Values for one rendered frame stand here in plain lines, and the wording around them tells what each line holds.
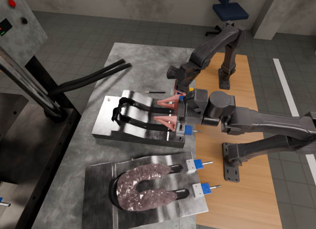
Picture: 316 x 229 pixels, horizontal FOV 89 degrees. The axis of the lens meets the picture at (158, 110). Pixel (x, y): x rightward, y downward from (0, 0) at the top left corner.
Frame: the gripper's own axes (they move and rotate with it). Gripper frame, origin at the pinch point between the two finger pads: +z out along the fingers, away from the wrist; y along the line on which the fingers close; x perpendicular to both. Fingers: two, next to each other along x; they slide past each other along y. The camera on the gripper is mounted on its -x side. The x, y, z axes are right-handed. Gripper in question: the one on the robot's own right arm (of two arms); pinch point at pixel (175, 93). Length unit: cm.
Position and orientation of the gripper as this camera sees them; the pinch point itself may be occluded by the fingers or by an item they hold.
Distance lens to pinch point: 90.8
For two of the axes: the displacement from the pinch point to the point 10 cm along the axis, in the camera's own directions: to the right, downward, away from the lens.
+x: 9.0, 3.4, 2.7
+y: -1.2, 7.9, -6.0
